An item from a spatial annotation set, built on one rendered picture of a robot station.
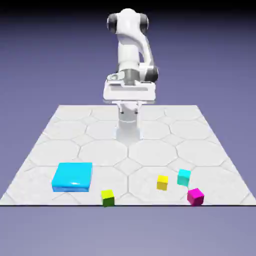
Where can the small magenta cube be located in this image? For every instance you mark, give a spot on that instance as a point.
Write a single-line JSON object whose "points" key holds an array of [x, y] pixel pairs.
{"points": [[195, 196]]}

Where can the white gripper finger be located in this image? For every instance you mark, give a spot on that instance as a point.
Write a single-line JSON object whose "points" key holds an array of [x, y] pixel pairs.
{"points": [[137, 108], [121, 108]]}

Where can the small lime green cube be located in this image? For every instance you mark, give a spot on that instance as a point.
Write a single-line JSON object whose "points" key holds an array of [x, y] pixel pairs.
{"points": [[108, 197]]}

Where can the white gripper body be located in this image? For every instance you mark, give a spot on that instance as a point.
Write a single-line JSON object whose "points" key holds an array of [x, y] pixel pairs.
{"points": [[129, 94]]}

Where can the small yellow cube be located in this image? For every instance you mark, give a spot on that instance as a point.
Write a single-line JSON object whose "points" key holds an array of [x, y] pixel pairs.
{"points": [[162, 182]]}

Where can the small cyan cube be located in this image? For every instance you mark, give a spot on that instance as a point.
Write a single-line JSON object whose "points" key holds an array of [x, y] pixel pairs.
{"points": [[183, 177]]}

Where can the large blue box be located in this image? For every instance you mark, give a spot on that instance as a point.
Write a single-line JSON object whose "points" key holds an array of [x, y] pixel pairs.
{"points": [[72, 177]]}

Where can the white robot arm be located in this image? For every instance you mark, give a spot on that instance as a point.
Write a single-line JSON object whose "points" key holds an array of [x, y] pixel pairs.
{"points": [[128, 40]]}

